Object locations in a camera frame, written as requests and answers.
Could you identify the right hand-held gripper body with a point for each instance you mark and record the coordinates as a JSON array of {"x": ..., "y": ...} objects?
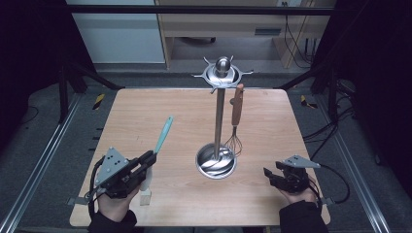
[{"x": 293, "y": 179}]

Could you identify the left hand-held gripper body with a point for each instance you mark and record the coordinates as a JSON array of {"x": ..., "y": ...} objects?
[{"x": 116, "y": 176}]

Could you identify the steel utensil rack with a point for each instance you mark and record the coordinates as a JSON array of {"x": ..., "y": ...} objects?
[{"x": 219, "y": 123}]

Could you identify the person's right hand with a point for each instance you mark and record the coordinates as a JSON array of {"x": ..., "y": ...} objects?
[{"x": 301, "y": 196}]

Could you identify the person's left hand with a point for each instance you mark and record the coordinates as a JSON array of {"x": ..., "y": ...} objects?
[{"x": 116, "y": 207}]

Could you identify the yellow black tape strip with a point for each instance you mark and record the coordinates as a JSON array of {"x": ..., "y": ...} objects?
[
  {"x": 304, "y": 101},
  {"x": 98, "y": 101}
]

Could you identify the black metal stand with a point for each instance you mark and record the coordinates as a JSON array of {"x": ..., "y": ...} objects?
[
  {"x": 63, "y": 97},
  {"x": 332, "y": 97}
]

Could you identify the white cabinet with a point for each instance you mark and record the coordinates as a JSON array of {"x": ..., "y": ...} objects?
[{"x": 120, "y": 39}]

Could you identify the black curtain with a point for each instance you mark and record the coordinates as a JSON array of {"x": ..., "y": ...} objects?
[
  {"x": 29, "y": 48},
  {"x": 382, "y": 81}
]

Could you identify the light wooden desk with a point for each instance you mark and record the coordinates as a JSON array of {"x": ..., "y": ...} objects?
[{"x": 223, "y": 26}]

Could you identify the aluminium floor rail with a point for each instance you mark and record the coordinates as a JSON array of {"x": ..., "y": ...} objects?
[
  {"x": 356, "y": 168},
  {"x": 39, "y": 161}
]

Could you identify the black horizontal frame bar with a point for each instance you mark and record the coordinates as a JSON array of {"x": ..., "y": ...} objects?
[{"x": 194, "y": 10}]

